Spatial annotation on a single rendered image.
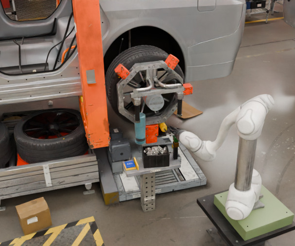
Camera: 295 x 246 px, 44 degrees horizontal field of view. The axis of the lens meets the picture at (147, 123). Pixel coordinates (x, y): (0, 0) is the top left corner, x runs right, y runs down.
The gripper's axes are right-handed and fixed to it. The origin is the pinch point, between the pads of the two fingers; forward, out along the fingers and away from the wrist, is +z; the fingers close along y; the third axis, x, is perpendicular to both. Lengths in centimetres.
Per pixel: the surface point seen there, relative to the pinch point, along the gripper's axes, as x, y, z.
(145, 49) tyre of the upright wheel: -59, 1, 35
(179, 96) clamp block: -23.0, -10.5, 1.4
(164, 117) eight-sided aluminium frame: -0.9, -7.8, 30.5
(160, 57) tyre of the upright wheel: -52, -7, 25
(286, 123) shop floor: 50, -177, 84
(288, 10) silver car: -74, -246, 164
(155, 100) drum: -21.0, 6.0, 11.1
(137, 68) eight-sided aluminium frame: -47, 15, 20
